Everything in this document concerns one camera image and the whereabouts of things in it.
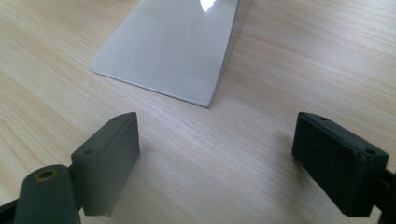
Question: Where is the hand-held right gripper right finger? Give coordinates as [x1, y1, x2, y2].
[291, 111, 390, 217]

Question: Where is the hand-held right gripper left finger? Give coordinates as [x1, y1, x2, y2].
[70, 111, 141, 217]

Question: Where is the grey metal expandable rack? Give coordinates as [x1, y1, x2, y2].
[89, 0, 255, 109]

